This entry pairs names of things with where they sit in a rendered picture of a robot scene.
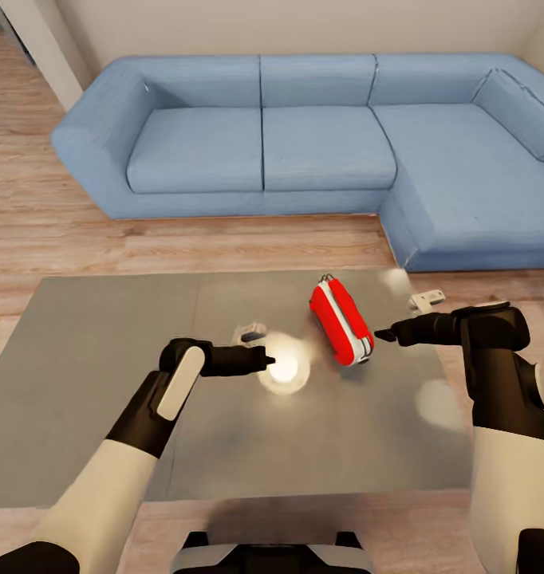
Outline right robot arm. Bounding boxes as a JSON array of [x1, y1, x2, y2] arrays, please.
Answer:
[[374, 289, 544, 574]]

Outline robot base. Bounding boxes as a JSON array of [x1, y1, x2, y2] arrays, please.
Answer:
[[168, 532, 376, 574]]

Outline radio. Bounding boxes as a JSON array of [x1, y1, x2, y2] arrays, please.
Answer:
[[309, 276, 374, 366]]

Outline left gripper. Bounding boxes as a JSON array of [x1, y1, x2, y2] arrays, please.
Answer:
[[224, 345, 276, 377]]

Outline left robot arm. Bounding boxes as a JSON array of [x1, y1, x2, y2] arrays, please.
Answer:
[[0, 323, 276, 574]]

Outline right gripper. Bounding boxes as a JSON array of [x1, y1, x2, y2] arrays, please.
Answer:
[[374, 312, 444, 347]]

